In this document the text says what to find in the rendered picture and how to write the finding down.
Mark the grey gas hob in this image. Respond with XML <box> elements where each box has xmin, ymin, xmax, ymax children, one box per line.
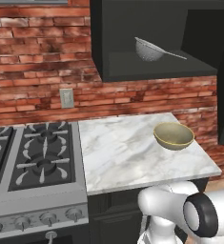
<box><xmin>0</xmin><ymin>120</ymin><xmax>90</xmax><ymax>241</ymax></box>

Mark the silver mesh tea strainer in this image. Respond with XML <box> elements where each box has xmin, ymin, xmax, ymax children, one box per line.
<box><xmin>134</xmin><ymin>36</ymin><xmax>188</xmax><ymax>63</ymax></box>

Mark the beige bowl with yellow rim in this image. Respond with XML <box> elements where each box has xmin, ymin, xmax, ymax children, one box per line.
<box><xmin>153</xmin><ymin>122</ymin><xmax>195</xmax><ymax>152</ymax></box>

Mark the dark open wall cabinet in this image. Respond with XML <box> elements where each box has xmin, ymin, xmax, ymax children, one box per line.
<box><xmin>90</xmin><ymin>0</ymin><xmax>224</xmax><ymax>84</ymax></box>

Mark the dark base cabinet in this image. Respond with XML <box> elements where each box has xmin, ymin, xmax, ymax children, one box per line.
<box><xmin>87</xmin><ymin>177</ymin><xmax>210</xmax><ymax>244</ymax></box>

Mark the grey wall socket plate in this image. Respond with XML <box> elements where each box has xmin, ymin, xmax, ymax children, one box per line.
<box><xmin>59</xmin><ymin>88</ymin><xmax>75</xmax><ymax>110</ymax></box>

